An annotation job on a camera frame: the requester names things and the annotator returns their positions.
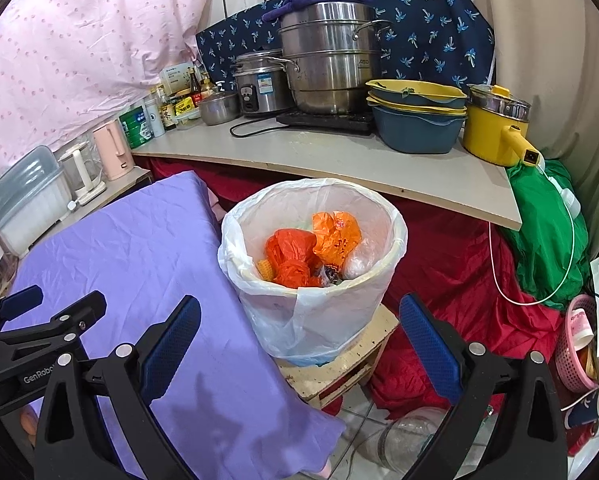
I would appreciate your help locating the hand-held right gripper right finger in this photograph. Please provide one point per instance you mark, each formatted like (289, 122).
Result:
(429, 345)

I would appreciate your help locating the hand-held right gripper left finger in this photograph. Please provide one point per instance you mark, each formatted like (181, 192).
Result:
(172, 347)

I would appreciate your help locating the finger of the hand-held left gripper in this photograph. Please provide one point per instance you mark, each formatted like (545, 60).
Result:
(79, 310)
(21, 298)

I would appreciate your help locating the cream plastic trash bin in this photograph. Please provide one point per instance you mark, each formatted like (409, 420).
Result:
(359, 285)

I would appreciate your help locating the clear plastic bag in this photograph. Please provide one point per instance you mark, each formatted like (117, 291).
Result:
(362, 260)

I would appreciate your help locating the orange foam net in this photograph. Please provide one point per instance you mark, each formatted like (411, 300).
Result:
(264, 268)

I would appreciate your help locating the white plastic bin liner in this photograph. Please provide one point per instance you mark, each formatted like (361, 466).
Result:
(304, 325)

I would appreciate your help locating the orange bag with red print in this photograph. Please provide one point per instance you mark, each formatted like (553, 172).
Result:
(337, 237)

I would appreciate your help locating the red-orange plastic bag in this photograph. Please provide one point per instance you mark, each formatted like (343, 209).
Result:
(289, 255)

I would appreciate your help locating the person's left hand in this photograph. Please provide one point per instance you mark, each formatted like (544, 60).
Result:
(27, 422)

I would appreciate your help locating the purple blanket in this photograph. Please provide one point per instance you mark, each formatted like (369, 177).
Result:
(139, 260)

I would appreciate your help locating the worn wooden stool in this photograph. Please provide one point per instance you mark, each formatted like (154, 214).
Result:
(349, 355)

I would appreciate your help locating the white dish rack grey lid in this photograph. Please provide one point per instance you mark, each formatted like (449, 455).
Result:
(29, 205)

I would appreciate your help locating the clear plastic bottle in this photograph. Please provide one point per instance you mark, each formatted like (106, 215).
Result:
(404, 440)

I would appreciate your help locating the white power plug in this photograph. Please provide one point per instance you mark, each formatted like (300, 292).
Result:
(71, 205)

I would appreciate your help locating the white glass kettle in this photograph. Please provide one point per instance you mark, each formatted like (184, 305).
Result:
(81, 172)

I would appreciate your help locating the pink plastic basket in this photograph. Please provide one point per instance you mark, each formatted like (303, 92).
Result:
(574, 350)

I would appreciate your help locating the pink cloth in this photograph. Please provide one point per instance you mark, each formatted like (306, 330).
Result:
(217, 206)

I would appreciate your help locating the green cloth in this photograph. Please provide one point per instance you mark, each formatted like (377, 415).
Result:
(544, 240)

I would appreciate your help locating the pink electric kettle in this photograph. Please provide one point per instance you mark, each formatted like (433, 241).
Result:
(111, 152)

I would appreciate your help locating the navy paper cup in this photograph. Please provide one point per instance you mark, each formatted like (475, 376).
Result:
(582, 412)

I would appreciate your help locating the green tin can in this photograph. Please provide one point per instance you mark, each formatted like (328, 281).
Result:
(135, 130)

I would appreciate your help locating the grey countertop board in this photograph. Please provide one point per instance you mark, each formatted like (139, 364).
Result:
(329, 160)

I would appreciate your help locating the dark sauce bottle white label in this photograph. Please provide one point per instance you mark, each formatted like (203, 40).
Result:
(168, 115)

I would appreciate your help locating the clear food container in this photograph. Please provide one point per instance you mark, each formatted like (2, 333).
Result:
(189, 121)

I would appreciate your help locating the yellow electric pot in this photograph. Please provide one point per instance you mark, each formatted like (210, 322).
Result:
(487, 130)

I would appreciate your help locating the yellow packet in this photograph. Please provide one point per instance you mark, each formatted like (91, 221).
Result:
(184, 105)

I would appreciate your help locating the yellow blue plastic basin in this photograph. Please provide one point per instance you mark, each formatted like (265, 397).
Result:
(419, 105)
(419, 89)

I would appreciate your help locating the small steel pot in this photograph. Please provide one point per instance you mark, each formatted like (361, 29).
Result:
(218, 110)

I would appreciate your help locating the black induction cooktop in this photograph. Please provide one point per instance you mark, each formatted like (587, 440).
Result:
(324, 121)

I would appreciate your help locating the pale cardboard box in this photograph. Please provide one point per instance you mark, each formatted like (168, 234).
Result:
(178, 76)

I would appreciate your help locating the pink dotted sheet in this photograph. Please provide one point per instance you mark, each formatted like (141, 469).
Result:
(79, 50)

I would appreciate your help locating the yellowish bottle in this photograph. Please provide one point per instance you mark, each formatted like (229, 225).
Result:
(207, 86)

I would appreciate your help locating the steel rice cooker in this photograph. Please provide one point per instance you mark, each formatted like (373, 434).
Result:
(262, 87)

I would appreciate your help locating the large steel steamer pot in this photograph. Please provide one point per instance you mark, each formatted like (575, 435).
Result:
(329, 65)

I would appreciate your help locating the beige curtain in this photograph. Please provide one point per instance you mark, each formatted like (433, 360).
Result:
(554, 60)

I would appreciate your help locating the navy leaf-print cloth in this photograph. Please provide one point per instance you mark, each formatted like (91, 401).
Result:
(429, 25)

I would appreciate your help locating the purple cloth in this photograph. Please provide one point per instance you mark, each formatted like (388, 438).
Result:
(319, 0)

